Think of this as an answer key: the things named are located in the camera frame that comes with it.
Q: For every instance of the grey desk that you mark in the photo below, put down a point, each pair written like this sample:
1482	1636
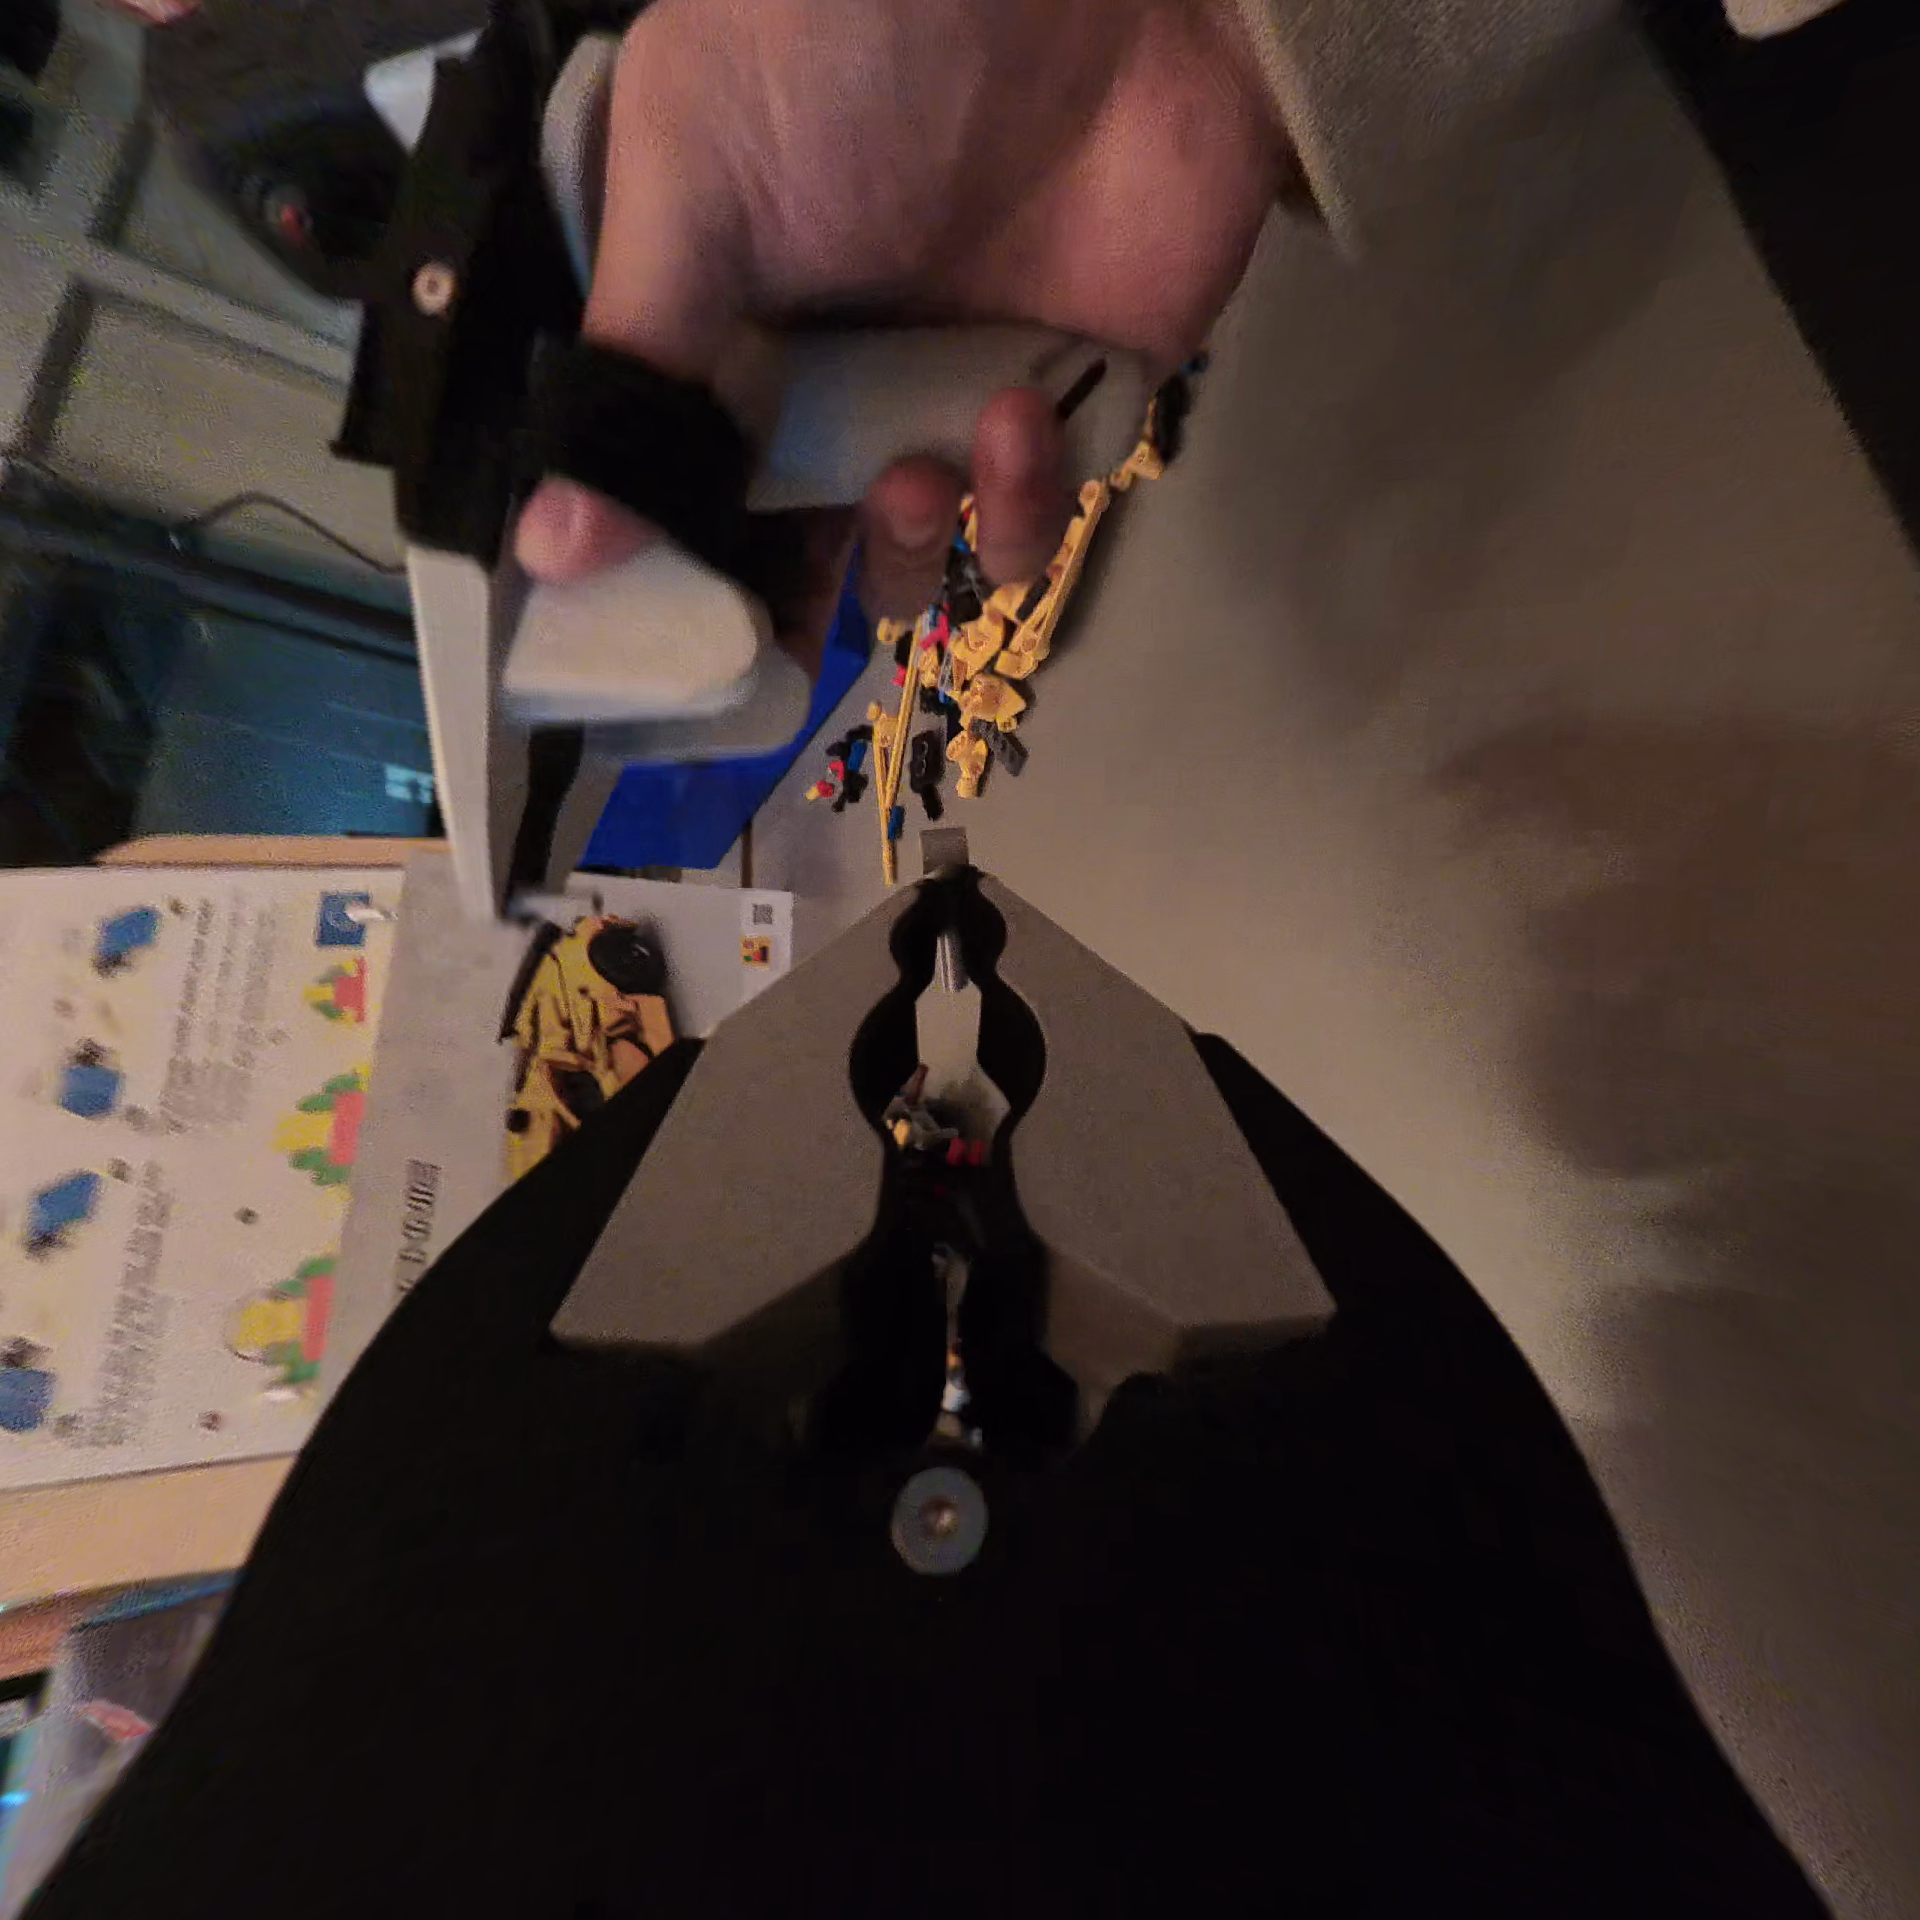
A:
1562	991

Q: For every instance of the blue plastic bin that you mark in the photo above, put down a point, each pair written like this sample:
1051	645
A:
721	795

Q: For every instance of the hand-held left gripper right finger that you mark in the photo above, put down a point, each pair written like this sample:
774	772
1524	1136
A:
1172	1186

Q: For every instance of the pile of small toy pieces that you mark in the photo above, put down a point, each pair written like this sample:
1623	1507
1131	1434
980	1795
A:
978	661

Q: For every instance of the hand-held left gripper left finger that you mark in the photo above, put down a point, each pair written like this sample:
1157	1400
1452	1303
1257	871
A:
738	1186

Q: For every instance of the brick picture poster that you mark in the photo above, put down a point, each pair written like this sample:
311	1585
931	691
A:
182	1171

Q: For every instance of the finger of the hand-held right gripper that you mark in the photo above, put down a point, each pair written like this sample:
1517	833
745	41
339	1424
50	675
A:
467	720

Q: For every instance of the black yellow toy subassembly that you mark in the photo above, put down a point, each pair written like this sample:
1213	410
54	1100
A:
948	1132

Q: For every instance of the toy car instruction booklet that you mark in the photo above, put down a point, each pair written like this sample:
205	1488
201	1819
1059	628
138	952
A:
451	1111

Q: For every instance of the person's right forearm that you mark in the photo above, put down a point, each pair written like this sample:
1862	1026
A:
1441	106

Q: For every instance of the person's right hand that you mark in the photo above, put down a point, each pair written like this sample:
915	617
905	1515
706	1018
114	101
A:
931	181

